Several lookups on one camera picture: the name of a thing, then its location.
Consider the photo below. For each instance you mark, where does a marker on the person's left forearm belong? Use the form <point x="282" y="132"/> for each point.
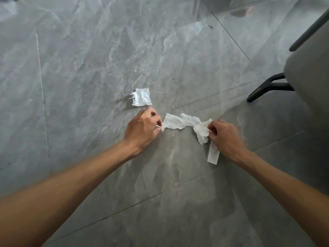
<point x="64" y="192"/>

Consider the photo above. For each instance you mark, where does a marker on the person's right fingers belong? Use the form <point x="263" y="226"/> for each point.
<point x="212" y="131"/>

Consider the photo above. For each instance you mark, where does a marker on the person's left hand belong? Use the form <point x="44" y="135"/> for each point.
<point x="141" y="128"/>

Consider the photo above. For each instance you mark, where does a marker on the person's right hand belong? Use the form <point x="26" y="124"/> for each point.
<point x="226" y="137"/>

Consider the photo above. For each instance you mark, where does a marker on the torn white tissue strip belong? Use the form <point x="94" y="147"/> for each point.
<point x="183" y="122"/>

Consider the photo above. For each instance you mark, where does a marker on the person's left fingers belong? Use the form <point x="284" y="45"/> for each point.
<point x="155" y="120"/>

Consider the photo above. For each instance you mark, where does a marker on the person's right forearm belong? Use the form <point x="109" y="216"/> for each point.
<point x="285" y="190"/>

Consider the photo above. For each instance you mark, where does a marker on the small white tissue piece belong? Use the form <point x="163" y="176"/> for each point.
<point x="141" y="97"/>

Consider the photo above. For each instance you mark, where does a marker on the grey chair with black legs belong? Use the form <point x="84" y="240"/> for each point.
<point x="305" y="66"/>

